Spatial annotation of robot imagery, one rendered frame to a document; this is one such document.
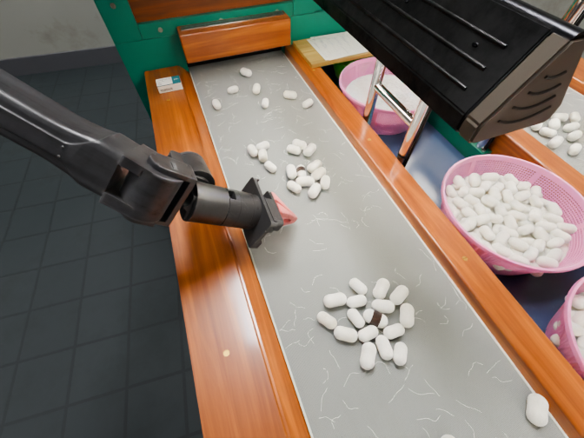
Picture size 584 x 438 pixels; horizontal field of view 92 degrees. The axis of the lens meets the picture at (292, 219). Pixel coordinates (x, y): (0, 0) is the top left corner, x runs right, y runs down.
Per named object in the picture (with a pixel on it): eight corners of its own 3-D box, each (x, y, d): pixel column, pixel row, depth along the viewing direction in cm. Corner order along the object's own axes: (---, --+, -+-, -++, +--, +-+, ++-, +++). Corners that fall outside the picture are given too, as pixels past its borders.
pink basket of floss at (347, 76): (414, 155, 73) (429, 124, 65) (321, 125, 80) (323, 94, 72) (434, 101, 87) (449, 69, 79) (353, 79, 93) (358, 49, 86)
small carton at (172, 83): (159, 94, 73) (156, 86, 71) (158, 86, 75) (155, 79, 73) (182, 89, 74) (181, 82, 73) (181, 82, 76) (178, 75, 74)
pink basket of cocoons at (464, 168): (524, 322, 49) (568, 306, 42) (398, 227, 61) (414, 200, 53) (579, 235, 60) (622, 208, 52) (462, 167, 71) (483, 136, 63)
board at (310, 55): (311, 69, 80) (311, 64, 79) (292, 44, 88) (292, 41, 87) (410, 48, 87) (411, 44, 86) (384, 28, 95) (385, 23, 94)
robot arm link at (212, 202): (177, 228, 37) (193, 195, 35) (167, 197, 41) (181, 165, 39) (223, 234, 42) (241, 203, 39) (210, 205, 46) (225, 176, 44)
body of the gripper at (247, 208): (261, 177, 48) (222, 167, 43) (282, 225, 42) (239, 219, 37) (242, 202, 51) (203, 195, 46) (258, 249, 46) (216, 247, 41)
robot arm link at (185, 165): (121, 222, 34) (152, 164, 31) (114, 170, 41) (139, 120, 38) (208, 238, 42) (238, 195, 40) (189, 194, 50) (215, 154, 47)
